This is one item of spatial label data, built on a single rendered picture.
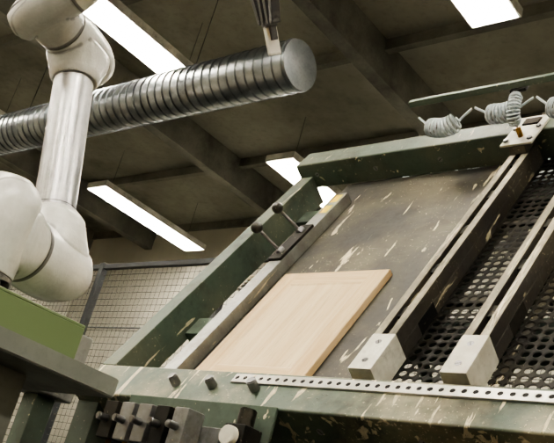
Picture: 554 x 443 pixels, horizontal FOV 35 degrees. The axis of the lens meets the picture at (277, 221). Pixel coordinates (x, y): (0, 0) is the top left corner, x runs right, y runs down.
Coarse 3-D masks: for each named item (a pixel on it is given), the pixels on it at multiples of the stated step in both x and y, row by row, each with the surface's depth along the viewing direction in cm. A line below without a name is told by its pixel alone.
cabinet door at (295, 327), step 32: (288, 288) 249; (320, 288) 241; (352, 288) 234; (256, 320) 239; (288, 320) 232; (320, 320) 225; (352, 320) 219; (224, 352) 230; (256, 352) 224; (288, 352) 217; (320, 352) 210
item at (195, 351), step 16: (336, 208) 286; (320, 224) 279; (304, 240) 272; (288, 256) 266; (272, 272) 260; (256, 288) 254; (240, 304) 248; (224, 320) 243; (208, 336) 238; (192, 352) 233; (176, 368) 228; (192, 368) 233
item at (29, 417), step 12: (24, 396) 223; (36, 396) 220; (24, 408) 221; (36, 408) 220; (48, 408) 223; (24, 420) 218; (36, 420) 220; (12, 432) 219; (24, 432) 217; (36, 432) 219
